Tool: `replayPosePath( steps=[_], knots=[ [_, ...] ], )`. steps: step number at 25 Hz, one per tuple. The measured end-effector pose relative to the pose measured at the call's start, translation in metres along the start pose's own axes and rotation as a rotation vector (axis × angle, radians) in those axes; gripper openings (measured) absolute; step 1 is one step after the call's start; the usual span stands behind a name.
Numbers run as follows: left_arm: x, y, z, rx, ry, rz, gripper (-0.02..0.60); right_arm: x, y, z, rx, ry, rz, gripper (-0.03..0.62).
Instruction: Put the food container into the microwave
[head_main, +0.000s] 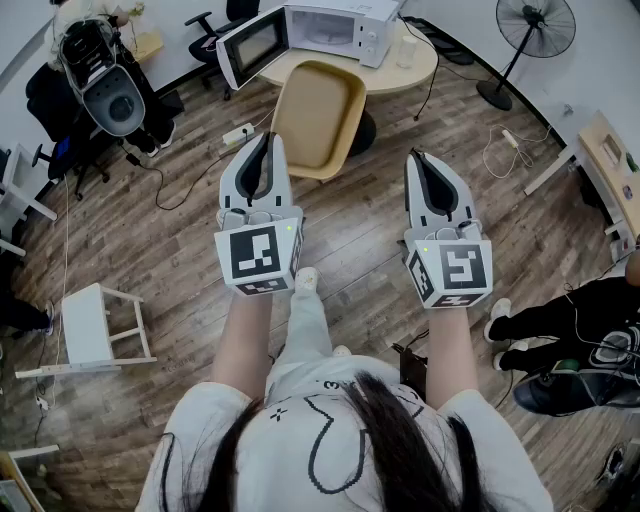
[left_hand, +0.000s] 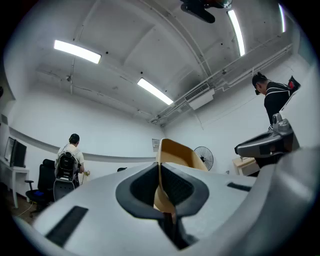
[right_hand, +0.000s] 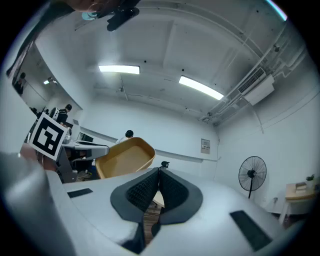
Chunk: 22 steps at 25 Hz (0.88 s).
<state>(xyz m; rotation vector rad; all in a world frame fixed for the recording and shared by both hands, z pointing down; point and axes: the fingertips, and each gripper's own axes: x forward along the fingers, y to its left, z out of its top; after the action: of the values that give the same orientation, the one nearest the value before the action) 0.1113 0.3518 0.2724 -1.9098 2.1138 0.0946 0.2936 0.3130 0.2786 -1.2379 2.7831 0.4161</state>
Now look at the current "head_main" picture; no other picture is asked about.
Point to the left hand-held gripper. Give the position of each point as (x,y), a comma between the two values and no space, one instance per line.
(252,252)

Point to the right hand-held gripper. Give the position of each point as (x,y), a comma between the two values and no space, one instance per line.
(462,270)

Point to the yellow plastic bowl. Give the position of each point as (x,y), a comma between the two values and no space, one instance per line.
(315,115)

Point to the white microwave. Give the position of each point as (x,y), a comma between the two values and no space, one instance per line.
(340,25)

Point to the person's left forearm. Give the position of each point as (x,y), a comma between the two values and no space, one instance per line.
(242,340)

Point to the person's right forearm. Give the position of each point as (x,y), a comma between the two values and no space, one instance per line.
(450,360)

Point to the person's white shoe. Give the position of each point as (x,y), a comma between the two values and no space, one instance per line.
(306,279)
(342,350)

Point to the round wooden table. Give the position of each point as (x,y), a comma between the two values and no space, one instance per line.
(395,77)

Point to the black mesh office chair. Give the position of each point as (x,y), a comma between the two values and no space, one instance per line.
(210,47)

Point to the black floor mats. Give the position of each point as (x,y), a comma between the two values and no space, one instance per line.
(445,47)

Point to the white plastic cup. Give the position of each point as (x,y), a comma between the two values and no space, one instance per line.
(406,50)

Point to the person's grey trousers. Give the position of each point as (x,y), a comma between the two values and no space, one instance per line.
(307,330)

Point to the white grey device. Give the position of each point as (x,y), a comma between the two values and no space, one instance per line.
(112,95)

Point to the small wooden desk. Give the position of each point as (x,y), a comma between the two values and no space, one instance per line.
(148,46)

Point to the wooden desk with white legs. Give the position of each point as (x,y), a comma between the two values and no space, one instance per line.
(600,150)

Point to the black box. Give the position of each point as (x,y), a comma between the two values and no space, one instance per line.
(412,370)

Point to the black standing fan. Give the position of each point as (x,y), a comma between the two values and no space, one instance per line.
(535,22)

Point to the flower bunch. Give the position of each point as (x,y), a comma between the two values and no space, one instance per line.
(136,8)

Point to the white stool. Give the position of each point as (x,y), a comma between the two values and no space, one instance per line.
(85,325)

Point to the person's white printed shirt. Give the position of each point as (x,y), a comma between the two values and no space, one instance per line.
(300,450)

